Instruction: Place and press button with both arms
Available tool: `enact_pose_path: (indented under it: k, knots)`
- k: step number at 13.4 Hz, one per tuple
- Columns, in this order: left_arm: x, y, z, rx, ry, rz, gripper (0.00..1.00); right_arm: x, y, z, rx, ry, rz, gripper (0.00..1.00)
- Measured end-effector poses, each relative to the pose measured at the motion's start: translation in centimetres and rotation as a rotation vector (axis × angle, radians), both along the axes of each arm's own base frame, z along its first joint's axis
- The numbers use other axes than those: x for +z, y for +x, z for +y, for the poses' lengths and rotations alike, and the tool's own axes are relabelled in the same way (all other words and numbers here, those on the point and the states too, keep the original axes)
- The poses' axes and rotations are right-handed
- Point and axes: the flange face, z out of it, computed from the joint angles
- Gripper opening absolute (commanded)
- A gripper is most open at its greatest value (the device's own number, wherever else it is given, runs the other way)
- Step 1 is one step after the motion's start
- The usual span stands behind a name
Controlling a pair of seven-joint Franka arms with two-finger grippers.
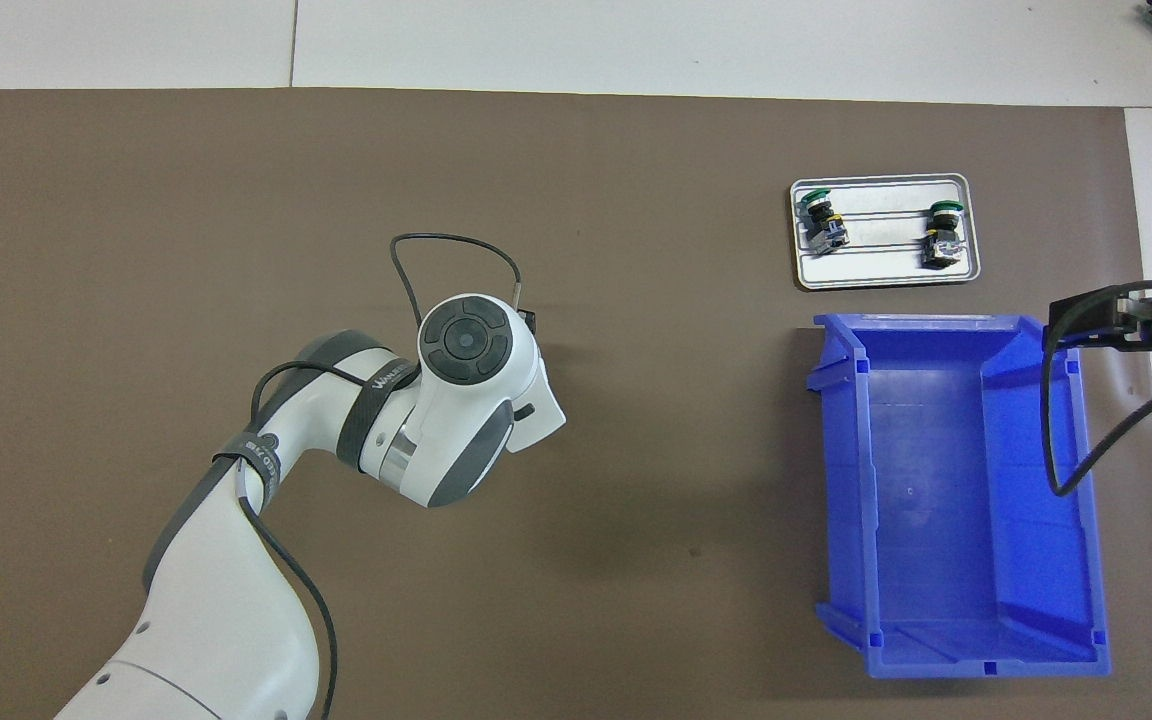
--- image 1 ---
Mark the blue plastic storage bin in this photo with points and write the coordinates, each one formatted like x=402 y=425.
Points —
x=936 y=520

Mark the green cap push button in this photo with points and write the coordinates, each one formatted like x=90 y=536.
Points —
x=824 y=228
x=941 y=245

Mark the brown paper table mat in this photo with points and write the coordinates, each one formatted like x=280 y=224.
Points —
x=236 y=200

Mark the grey metal tray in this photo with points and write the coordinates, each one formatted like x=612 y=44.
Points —
x=886 y=265

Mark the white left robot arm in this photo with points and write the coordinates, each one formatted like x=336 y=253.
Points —
x=206 y=600

